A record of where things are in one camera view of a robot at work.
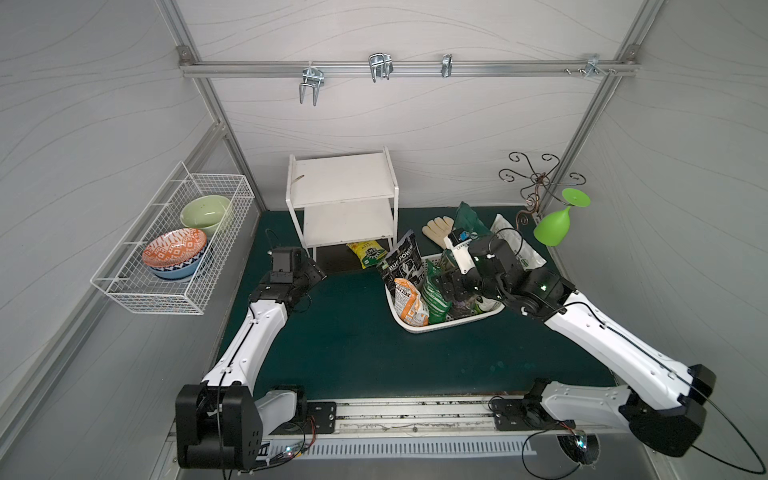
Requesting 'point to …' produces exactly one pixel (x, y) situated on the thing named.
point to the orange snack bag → (409, 304)
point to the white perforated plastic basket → (470, 307)
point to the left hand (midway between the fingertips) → (315, 272)
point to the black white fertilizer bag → (403, 261)
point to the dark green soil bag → (466, 218)
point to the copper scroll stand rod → (531, 193)
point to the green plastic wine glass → (553, 229)
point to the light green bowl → (204, 213)
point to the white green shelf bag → (436, 303)
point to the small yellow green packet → (368, 252)
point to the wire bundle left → (288, 453)
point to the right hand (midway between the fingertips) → (447, 269)
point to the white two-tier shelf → (344, 199)
